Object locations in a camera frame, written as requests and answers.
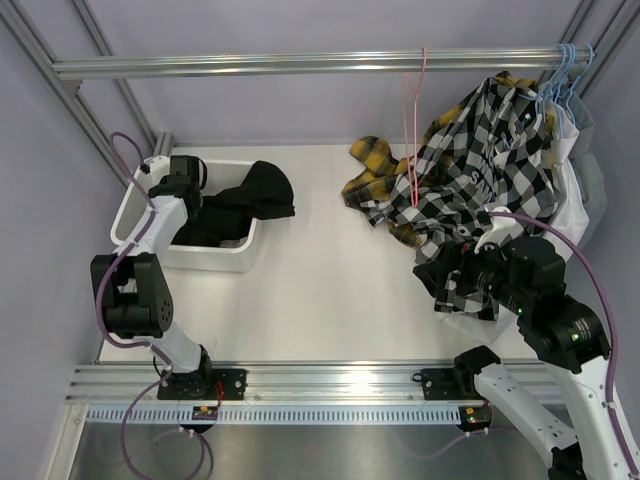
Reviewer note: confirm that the aluminium hanging rail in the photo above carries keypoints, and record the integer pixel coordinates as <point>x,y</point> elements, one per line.
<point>469,59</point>

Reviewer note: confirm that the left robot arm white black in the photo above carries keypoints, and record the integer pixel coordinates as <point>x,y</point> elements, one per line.
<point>133,302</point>

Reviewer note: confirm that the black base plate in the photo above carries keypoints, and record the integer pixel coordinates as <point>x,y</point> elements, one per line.
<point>444,384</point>
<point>225,387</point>

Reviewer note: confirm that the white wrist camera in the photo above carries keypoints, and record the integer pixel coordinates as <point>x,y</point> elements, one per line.
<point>501,229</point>
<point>158,167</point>

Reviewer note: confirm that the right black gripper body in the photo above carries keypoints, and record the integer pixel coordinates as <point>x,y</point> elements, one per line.
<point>478,271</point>

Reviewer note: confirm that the left aluminium frame post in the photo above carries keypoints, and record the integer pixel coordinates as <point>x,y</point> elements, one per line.
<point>33,44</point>

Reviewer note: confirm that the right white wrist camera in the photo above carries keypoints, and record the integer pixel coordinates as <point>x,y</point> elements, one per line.
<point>501,229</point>

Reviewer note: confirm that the aluminium frame post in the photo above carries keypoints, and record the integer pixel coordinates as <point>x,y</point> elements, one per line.
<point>33,44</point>
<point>606,25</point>

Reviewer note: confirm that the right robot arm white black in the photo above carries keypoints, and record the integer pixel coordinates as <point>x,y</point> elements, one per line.
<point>527,277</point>

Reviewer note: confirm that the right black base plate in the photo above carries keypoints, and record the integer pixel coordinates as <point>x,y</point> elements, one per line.
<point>444,384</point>

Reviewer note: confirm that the light blue wire hangers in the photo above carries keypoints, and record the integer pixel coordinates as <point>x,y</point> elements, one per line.
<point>562,83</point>

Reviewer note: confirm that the right aluminium frame post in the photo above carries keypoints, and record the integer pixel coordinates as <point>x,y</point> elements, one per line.
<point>606,25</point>

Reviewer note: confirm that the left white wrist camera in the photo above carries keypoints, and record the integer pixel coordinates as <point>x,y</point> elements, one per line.
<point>158,167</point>

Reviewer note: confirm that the white plastic bin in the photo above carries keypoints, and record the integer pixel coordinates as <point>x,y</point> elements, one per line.
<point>237,257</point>

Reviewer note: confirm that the pink wire hanger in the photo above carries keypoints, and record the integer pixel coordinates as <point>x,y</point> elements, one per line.
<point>410,107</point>

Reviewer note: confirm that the black white checkered shirt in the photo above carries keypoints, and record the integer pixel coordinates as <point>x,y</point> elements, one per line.
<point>475,190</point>

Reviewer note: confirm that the white slotted cable duct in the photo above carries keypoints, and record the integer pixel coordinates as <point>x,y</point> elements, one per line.
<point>276,415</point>

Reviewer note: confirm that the yellow black plaid shirt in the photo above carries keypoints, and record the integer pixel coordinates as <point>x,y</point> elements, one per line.
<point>372,170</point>

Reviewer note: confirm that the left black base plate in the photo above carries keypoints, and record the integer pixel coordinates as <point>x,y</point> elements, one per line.
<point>225,387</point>

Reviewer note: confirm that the aluminium front rail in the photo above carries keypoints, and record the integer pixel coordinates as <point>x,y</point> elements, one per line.
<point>267,383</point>

